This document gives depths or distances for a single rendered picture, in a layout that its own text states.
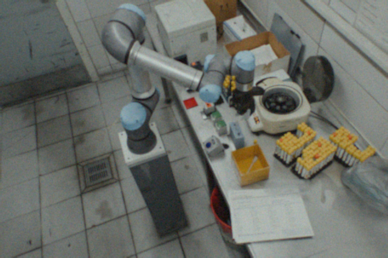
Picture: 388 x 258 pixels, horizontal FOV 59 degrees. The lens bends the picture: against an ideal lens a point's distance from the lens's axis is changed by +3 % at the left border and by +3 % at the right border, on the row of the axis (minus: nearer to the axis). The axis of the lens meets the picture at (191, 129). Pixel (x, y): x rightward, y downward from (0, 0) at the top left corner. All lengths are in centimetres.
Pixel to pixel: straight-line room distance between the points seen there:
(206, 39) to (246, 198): 94
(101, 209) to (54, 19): 160
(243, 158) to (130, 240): 117
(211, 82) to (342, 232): 77
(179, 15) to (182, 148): 118
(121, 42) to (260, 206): 85
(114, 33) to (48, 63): 218
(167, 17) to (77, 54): 155
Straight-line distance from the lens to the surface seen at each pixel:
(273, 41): 204
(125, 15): 133
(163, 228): 232
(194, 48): 196
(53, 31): 322
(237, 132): 157
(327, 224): 150
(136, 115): 151
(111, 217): 257
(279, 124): 163
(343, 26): 156
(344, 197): 157
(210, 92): 120
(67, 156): 302
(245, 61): 127
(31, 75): 348
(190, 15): 195
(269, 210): 147
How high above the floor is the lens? 221
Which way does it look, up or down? 51 degrees down
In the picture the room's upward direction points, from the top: 10 degrees counter-clockwise
